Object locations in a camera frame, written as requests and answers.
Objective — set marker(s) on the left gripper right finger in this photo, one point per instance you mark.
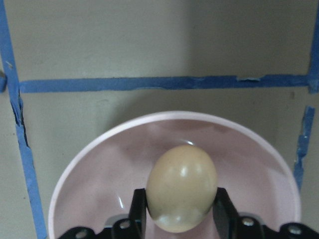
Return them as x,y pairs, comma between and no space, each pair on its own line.
225,214

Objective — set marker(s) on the brown egg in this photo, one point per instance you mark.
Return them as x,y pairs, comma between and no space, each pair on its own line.
181,188

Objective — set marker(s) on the brown paper table mat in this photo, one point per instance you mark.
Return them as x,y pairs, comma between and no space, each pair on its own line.
72,69

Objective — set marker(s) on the pink bowl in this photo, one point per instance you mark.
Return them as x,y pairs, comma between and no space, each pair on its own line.
98,185

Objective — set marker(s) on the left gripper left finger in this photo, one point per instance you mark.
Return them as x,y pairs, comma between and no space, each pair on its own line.
138,213

